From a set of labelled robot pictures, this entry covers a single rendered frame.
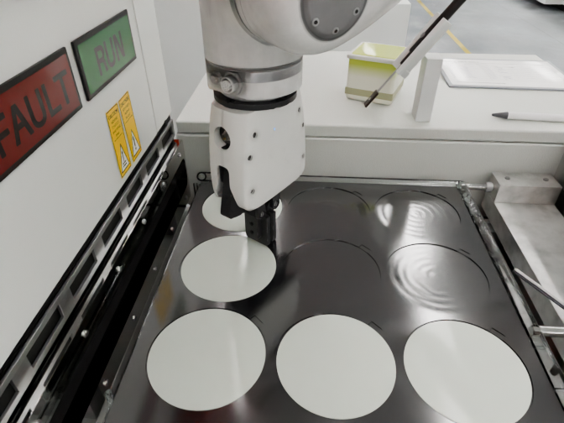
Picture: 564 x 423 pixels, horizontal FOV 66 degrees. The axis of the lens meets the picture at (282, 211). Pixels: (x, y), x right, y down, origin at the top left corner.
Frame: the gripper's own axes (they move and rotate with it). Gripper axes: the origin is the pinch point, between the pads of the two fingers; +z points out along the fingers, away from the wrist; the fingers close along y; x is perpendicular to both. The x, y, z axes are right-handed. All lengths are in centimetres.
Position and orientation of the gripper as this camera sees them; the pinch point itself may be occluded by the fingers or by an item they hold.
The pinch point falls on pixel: (260, 223)
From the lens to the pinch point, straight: 48.0
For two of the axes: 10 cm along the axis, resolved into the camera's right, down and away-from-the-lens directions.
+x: -8.1, -3.5, 4.7
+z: 0.0, 8.0, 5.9
